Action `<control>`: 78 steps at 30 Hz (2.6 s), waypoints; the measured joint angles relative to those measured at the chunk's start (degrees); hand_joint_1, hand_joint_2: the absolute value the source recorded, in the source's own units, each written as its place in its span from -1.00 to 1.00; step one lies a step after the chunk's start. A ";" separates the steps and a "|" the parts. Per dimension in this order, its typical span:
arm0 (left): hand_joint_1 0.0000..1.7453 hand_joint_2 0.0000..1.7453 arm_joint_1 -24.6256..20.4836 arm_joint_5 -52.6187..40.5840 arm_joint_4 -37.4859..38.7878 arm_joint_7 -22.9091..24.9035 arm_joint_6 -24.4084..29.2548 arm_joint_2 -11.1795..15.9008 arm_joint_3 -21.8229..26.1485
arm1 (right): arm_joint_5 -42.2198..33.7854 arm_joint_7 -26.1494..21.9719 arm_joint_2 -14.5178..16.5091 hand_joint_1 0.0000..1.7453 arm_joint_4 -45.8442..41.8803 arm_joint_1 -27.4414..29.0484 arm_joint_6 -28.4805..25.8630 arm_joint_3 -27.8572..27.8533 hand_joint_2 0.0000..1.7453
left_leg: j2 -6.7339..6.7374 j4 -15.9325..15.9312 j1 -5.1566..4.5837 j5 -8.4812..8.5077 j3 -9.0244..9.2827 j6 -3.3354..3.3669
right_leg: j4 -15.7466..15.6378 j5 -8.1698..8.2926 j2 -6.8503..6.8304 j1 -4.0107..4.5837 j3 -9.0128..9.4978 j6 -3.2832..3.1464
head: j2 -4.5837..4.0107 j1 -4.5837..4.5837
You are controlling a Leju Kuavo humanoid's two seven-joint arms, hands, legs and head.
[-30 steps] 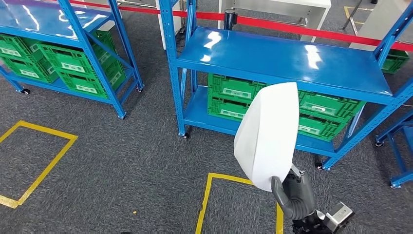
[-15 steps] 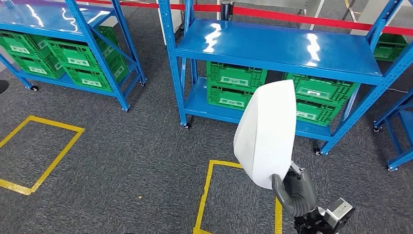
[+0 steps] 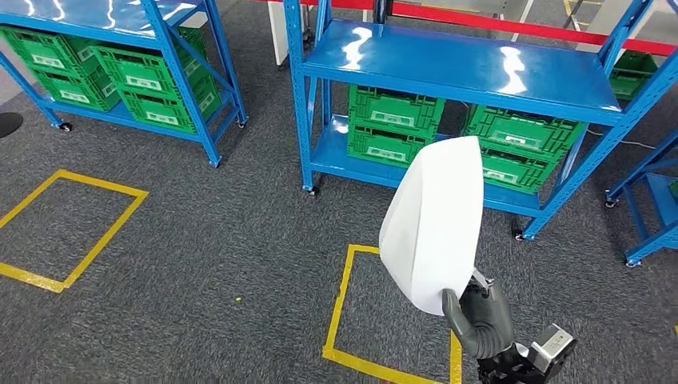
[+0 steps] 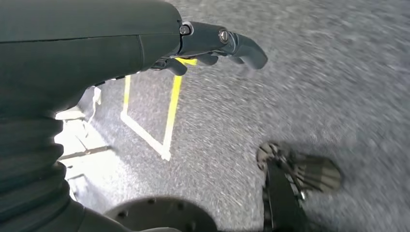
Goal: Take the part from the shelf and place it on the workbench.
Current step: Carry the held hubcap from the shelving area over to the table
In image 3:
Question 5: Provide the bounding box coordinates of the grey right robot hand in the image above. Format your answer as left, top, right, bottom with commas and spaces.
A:
441, 267, 515, 362

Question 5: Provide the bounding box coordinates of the white curved plastic part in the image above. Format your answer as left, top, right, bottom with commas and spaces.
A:
378, 136, 485, 318

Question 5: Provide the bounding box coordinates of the red barrier belt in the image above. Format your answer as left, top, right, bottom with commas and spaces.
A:
253, 0, 678, 58

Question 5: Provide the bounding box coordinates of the white desk panel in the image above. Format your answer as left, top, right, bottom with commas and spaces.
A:
266, 0, 291, 67

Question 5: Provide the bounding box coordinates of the black round floor base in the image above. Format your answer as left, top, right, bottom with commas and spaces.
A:
0, 112, 25, 140

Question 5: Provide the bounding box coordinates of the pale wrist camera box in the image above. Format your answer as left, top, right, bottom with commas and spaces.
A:
528, 323, 578, 374

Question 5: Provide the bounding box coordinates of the black belt post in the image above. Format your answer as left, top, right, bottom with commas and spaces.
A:
372, 0, 394, 25

